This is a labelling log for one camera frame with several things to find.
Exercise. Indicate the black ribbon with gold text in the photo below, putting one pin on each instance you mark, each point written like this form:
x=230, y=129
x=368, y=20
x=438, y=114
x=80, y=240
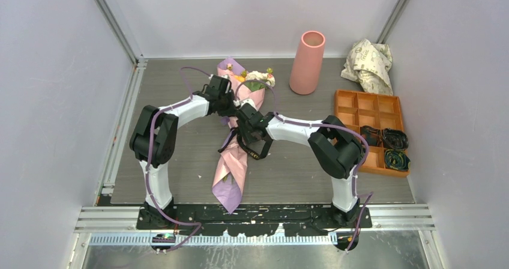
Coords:
x=235, y=134

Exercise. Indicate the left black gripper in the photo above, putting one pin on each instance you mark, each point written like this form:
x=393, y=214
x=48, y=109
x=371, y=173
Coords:
x=230, y=94

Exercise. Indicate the orange compartment tray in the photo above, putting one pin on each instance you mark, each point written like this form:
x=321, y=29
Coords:
x=356, y=109

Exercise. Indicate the crumpled printed paper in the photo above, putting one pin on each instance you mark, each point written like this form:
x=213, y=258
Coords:
x=369, y=64

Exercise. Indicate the dark rolled ribbon in tray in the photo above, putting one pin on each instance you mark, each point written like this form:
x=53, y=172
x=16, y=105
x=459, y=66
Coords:
x=373, y=136

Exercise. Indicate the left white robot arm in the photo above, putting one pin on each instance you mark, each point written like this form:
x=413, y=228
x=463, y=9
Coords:
x=154, y=137

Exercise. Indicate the pink flower bouquet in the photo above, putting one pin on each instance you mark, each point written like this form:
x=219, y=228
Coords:
x=231, y=170

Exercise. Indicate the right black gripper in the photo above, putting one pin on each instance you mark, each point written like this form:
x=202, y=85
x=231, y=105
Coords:
x=243, y=131

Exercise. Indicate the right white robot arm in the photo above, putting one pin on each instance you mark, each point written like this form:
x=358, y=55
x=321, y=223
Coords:
x=336, y=148

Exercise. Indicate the black rolled ribbon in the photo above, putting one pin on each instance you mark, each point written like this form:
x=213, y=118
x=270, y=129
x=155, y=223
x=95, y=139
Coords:
x=394, y=139

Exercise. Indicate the pink cylindrical vase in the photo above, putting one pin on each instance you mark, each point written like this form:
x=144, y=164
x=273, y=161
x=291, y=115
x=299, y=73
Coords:
x=307, y=64

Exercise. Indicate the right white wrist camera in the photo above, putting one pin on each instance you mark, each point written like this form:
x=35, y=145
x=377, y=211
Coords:
x=247, y=101

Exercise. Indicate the dark green rolled ribbon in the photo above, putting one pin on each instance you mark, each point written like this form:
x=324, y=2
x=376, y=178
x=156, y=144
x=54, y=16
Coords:
x=396, y=160

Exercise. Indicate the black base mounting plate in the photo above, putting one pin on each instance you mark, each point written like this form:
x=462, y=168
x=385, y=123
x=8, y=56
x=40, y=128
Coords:
x=252, y=225

